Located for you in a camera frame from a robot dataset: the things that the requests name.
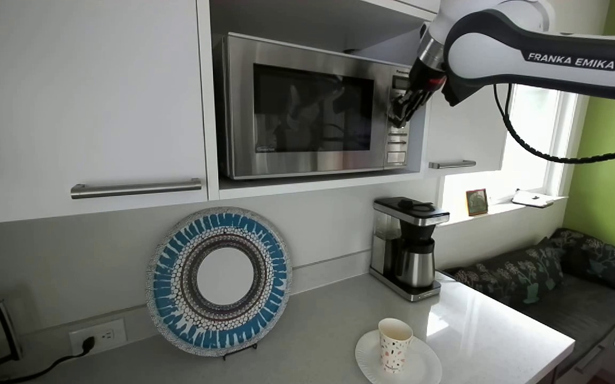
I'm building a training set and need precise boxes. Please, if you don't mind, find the small picture frame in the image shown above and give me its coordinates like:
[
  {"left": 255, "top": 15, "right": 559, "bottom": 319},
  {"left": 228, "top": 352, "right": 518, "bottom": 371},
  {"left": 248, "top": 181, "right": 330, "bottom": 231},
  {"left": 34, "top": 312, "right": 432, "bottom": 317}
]
[{"left": 463, "top": 188, "right": 489, "bottom": 217}]

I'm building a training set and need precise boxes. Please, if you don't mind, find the white wall outlet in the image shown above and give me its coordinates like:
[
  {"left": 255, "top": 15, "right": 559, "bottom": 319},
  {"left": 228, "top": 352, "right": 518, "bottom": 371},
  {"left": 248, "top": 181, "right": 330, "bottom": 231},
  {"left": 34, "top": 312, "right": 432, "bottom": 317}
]
[{"left": 69, "top": 317, "right": 128, "bottom": 358}]

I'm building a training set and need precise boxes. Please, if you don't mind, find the steel drip coffee maker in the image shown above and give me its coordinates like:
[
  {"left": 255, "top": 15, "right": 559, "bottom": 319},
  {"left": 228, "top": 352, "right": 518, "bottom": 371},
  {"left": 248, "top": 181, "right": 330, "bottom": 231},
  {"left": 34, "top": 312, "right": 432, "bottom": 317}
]
[{"left": 369, "top": 195, "right": 452, "bottom": 304}]

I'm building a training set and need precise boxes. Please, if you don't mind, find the plain white plate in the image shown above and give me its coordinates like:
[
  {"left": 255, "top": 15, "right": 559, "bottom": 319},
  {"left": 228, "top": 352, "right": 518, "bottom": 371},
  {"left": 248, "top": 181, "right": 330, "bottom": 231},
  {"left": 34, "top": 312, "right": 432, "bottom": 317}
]
[{"left": 352, "top": 329, "right": 445, "bottom": 384}]

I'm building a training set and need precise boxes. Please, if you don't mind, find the dark bench seat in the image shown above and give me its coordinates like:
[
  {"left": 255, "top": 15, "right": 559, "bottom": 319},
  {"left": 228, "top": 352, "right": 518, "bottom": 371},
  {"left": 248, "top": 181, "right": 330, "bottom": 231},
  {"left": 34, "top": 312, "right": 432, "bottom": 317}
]
[{"left": 519, "top": 272, "right": 615, "bottom": 358}]

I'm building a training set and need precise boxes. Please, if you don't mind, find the black plate stand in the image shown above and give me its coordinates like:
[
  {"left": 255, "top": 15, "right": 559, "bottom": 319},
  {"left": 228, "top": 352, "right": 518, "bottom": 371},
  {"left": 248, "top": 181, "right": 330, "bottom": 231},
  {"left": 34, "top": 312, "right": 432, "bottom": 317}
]
[{"left": 221, "top": 342, "right": 260, "bottom": 360}]

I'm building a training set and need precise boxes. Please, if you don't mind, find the dotted paper cup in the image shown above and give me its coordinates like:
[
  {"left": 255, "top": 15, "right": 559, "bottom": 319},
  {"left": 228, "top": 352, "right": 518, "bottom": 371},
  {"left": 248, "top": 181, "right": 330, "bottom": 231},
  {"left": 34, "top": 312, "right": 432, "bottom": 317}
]
[{"left": 377, "top": 316, "right": 415, "bottom": 378}]

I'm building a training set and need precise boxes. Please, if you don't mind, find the short steel bar handle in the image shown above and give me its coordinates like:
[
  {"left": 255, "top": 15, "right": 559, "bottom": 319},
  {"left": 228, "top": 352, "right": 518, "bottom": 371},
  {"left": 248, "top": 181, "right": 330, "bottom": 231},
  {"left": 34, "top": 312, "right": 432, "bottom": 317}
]
[{"left": 428, "top": 157, "right": 478, "bottom": 171}]

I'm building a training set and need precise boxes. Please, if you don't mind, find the dark floral cushion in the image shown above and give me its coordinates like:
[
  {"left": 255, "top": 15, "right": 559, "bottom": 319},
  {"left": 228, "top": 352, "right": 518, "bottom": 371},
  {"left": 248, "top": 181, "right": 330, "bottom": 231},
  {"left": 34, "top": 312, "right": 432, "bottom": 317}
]
[
  {"left": 455, "top": 243, "right": 568, "bottom": 312},
  {"left": 540, "top": 226, "right": 615, "bottom": 300}
]

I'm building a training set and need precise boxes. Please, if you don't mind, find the wide white cabinet door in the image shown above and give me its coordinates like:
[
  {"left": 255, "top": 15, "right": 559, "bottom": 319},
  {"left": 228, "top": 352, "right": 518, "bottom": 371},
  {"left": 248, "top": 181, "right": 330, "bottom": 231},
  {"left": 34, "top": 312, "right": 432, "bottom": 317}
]
[{"left": 0, "top": 0, "right": 210, "bottom": 229}]

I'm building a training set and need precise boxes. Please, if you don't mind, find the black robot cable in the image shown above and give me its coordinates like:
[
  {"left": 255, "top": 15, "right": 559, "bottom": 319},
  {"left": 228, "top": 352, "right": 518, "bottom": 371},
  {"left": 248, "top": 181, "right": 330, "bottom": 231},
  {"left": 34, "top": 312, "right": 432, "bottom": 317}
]
[{"left": 494, "top": 83, "right": 615, "bottom": 167}]

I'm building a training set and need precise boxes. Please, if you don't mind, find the white framed window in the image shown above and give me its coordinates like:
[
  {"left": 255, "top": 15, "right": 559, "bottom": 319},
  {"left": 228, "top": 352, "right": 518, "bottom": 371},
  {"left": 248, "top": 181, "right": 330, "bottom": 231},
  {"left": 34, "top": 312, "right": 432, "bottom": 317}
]
[{"left": 500, "top": 83, "right": 592, "bottom": 199}]

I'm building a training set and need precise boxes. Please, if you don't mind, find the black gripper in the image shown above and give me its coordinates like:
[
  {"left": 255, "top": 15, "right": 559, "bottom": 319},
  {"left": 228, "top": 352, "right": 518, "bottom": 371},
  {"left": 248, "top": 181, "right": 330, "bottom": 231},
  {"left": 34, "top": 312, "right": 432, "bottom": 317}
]
[{"left": 392, "top": 34, "right": 446, "bottom": 128}]

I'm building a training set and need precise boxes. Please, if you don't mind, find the black power plug cable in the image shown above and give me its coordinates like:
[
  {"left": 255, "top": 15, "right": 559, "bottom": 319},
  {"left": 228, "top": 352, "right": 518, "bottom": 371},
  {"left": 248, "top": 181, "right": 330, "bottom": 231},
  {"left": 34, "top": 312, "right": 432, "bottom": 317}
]
[{"left": 0, "top": 337, "right": 99, "bottom": 384}]

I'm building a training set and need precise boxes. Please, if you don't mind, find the steel coffee carafe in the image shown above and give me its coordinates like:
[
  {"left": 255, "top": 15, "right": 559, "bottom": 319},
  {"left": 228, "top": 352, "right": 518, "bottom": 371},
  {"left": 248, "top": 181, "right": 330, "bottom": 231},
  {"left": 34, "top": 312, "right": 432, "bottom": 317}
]
[{"left": 400, "top": 236, "right": 437, "bottom": 289}]

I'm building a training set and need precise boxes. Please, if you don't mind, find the blue patterned decorative plate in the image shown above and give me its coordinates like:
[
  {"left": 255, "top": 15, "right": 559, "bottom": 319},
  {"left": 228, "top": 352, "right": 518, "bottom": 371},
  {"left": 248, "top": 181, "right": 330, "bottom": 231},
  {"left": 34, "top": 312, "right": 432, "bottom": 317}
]
[{"left": 146, "top": 206, "right": 295, "bottom": 358}]

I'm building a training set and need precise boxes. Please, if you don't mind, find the white object on sill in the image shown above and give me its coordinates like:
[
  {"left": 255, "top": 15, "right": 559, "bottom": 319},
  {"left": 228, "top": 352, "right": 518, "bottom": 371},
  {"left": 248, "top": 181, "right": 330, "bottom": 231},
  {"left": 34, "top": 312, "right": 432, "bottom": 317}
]
[{"left": 511, "top": 185, "right": 559, "bottom": 211}]

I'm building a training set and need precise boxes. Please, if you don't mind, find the stainless steel microwave body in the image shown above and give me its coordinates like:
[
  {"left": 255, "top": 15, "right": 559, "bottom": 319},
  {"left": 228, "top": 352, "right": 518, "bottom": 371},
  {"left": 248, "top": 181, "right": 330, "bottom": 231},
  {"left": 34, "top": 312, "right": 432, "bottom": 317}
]
[{"left": 216, "top": 30, "right": 415, "bottom": 183}]

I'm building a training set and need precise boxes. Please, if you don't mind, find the narrow white cabinet door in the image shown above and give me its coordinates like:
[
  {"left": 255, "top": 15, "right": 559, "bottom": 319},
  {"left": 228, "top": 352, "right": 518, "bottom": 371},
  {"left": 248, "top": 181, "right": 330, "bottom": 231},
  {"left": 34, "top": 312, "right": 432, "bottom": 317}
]
[{"left": 422, "top": 83, "right": 511, "bottom": 175}]

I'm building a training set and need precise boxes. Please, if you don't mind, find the long steel bar handle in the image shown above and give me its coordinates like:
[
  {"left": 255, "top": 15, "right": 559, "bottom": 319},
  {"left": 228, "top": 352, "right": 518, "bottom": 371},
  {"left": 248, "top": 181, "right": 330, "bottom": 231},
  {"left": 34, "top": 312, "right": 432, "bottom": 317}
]
[{"left": 69, "top": 176, "right": 206, "bottom": 200}]

